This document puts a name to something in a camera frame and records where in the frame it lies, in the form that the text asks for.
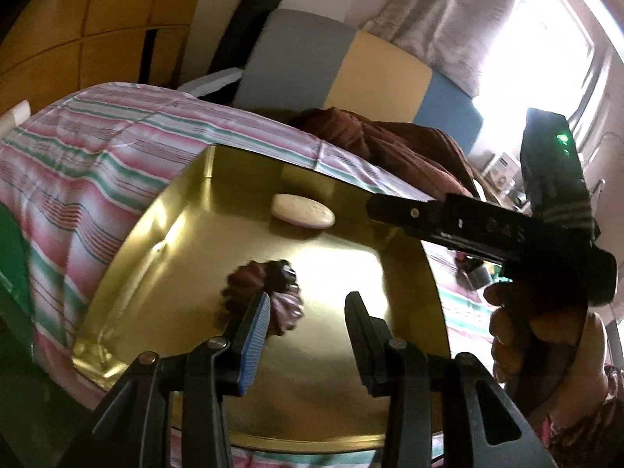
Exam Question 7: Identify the pale patterned curtain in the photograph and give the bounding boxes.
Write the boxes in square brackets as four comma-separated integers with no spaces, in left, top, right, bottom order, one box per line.
[361,0,542,98]

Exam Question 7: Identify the brown quilted comforter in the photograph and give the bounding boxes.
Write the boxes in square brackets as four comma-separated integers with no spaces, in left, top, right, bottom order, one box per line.
[292,107,481,203]

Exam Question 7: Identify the white pillow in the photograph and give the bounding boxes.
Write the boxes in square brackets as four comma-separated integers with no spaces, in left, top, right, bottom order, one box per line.
[178,68,243,103]

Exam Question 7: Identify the black hanging cloth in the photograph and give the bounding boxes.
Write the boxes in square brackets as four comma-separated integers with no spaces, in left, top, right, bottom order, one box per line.
[209,0,284,76]

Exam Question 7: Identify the dark brown fluted mold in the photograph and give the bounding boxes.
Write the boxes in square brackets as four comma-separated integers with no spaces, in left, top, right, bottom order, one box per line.
[222,259,304,336]

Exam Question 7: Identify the person's right hand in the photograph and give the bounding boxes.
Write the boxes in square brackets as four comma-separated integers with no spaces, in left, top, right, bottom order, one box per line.
[482,280,615,430]

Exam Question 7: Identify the person's right forearm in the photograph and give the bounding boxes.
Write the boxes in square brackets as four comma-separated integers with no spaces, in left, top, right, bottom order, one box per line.
[546,365,624,468]

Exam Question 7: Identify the grey yellow blue headboard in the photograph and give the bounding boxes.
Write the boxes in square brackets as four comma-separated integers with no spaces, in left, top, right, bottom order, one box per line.
[234,9,482,154]

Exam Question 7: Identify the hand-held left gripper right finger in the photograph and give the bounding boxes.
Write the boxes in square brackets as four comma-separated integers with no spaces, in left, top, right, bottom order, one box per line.
[344,291,559,468]

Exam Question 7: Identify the green cloth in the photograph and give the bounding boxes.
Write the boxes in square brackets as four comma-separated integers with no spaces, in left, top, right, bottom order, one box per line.
[0,202,35,303]

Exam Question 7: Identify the white oval soap bar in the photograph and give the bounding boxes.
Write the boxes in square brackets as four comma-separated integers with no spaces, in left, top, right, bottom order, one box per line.
[271,193,336,229]

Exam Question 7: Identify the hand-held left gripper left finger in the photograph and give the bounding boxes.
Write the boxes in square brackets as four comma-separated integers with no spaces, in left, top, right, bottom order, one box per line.
[57,291,272,468]

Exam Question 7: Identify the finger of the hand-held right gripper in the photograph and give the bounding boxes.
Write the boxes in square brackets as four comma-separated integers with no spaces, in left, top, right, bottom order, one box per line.
[365,194,452,242]

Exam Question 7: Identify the wooden wardrobe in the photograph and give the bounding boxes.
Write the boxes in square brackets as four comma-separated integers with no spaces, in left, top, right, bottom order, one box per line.
[0,0,213,118]

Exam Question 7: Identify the window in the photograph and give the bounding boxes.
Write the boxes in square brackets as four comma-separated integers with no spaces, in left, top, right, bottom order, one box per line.
[478,0,610,122]

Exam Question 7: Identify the pink green striped blanket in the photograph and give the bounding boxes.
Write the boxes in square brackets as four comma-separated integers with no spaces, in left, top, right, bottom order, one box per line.
[0,82,498,468]

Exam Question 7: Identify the gold square metal tray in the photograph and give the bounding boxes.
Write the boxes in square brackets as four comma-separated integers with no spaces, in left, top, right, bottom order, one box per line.
[72,145,452,454]

